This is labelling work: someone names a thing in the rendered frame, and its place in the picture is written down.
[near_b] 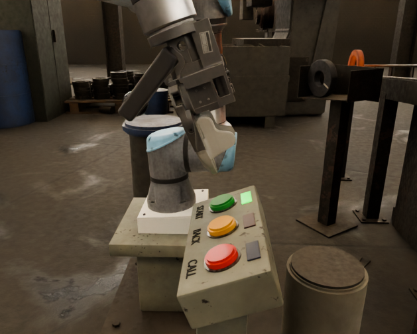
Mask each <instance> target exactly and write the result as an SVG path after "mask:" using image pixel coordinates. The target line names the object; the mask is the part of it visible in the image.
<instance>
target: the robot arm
mask: <svg viewBox="0 0 417 334"><path fill-rule="evenodd" d="M98 1H103V2H106V3H112V4H115V5H120V6H124V7H128V8H129V9H130V10H131V11H132V12H134V13H136V15H137V18H138V20H139V23H140V26H141V28H142V31H143V34H144V35H146V36H150V37H149V38H147V39H148V42H149V44H150V47H151V48H154V47H156V46H160V45H161V44H165V43H166V45H167V47H165V48H163V49H162V50H161V51H160V53H159V54H158V56H157V57H156V58H155V59H154V61H153V63H152V64H151V65H150V66H149V68H148V70H147V71H146V72H145V74H144V75H143V76H142V78H141V79H140V80H139V82H138V83H137V85H136V86H135V87H134V89H133V90H132V91H130V92H129V93H127V94H126V95H125V96H124V98H123V100H122V106H120V108H119V110H118V113H119V114H120V115H121V116H122V117H123V118H125V119H126V120H128V121H132V120H133V119H134V118H135V117H136V116H141V115H143V114H144V113H145V112H146V110H147V108H148V104H149V103H148V102H149V100H150V99H151V97H152V96H153V95H154V94H155V93H156V91H157V90H158V88H159V87H160V86H161V85H162V83H163V82H164V83H165V84H166V85H167V86H169V87H168V92H169V96H170V98H171V101H172V104H173V107H174V110H175V112H176V114H177V116H178V117H179V118H180V120H181V122H182V126H183V127H172V128H167V129H162V130H159V131H156V132H154V133H151V134H150V135H149V136H148V137H147V154H148V161H149V172H150V188H149V193H148V196H147V205H148V208H149V209H150V210H151V211H154V212H157V213H177V212H181V211H185V210H187V209H189V208H191V207H193V204H195V203H196V194H195V192H194V189H193V187H192V185H191V183H190V180H189V177H188V172H211V173H212V174H217V173H218V172H227V171H230V170H232V169H233V167H234V161H235V151H236V144H237V132H235V131H234V129H233V127H232V126H231V124H230V123H228V122H227V121H226V114H225V105H227V104H229V103H232V102H234V101H235V98H234V95H233V94H234V93H235V90H234V88H233V84H232V83H231V78H230V77H229V75H230V73H229V70H227V68H226V65H227V62H226V59H225V57H224V55H223V50H222V37H221V32H222V30H223V28H224V27H225V26H226V24H227V17H229V16H231V15H232V13H233V11H232V5H231V0H98ZM181 41H183V42H185V44H186V48H185V50H181V49H180V47H179V43H180V42H181ZM223 59H224V61H225V64H224V61H223ZM174 67H175V68H174Z"/></svg>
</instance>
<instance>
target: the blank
mask: <svg viewBox="0 0 417 334"><path fill-rule="evenodd" d="M321 73H323V74H324V83H323V84H321V83H320V74H321ZM336 84H337V71H336V68H335V66H334V64H333V63H332V62H331V61H329V60H316V61H315V62H314V63H313V64H312V65H311V67H310V70H309V72H308V85H309V88H310V91H311V92H312V94H313V95H315V96H316V97H327V96H329V95H331V94H332V93H333V91H334V89H335V87H336Z"/></svg>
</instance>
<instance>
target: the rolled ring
mask: <svg viewBox="0 0 417 334"><path fill-rule="evenodd" d="M355 61H357V66H364V55H363V52H362V50H353V51H352V53H351V55H350V57H349V61H348V66H354V65H355Z"/></svg>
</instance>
